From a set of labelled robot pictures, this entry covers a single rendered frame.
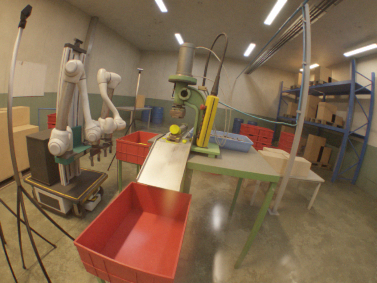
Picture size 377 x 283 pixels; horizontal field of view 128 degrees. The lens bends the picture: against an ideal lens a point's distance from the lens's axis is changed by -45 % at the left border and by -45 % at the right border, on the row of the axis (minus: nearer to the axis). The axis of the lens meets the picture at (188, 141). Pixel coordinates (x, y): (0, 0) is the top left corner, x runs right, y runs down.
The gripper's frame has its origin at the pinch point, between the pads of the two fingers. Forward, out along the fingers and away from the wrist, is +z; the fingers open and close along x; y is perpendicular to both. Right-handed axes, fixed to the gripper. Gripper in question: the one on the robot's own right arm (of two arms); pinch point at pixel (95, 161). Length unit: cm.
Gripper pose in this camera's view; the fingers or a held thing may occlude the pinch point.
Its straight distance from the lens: 166.9
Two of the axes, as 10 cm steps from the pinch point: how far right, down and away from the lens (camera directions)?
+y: -9.9, -1.3, -0.4
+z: -1.4, 9.6, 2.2
